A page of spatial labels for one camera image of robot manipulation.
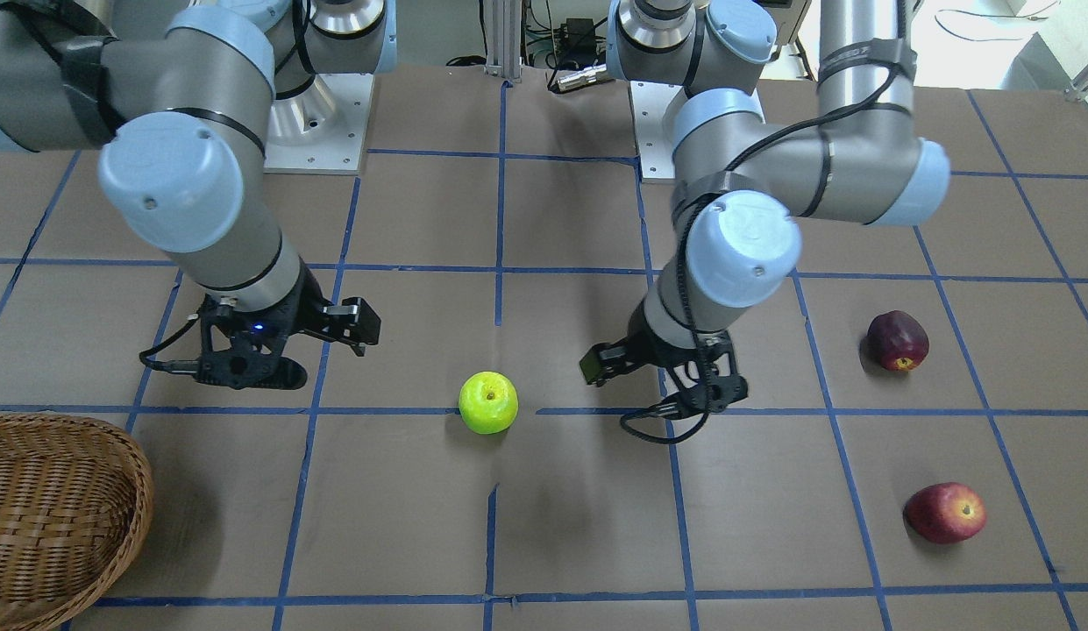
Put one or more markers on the green apple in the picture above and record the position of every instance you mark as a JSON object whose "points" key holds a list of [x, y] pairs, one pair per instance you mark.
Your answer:
{"points": [[488, 403]]}

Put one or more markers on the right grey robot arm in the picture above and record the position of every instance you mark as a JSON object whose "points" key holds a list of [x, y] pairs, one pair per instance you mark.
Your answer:
{"points": [[182, 123]]}

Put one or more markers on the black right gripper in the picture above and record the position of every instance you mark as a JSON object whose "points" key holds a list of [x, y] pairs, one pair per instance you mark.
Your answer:
{"points": [[305, 308]]}

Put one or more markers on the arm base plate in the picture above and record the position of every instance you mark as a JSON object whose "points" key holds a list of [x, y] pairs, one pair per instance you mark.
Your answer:
{"points": [[654, 108], [323, 129]]}

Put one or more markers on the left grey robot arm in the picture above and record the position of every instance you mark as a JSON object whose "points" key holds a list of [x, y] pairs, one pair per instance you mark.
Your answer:
{"points": [[739, 182]]}

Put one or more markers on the dark red apple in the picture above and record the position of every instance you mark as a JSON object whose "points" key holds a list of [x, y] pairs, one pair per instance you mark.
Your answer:
{"points": [[896, 341]]}

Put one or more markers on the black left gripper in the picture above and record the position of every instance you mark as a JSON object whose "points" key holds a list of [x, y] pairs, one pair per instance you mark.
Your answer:
{"points": [[646, 349]]}

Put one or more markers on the red yellow apple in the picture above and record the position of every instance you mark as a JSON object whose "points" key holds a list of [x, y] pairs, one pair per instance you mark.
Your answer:
{"points": [[946, 513]]}

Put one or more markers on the woven wicker basket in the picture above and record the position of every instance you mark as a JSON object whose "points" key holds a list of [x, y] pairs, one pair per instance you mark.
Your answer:
{"points": [[76, 505]]}

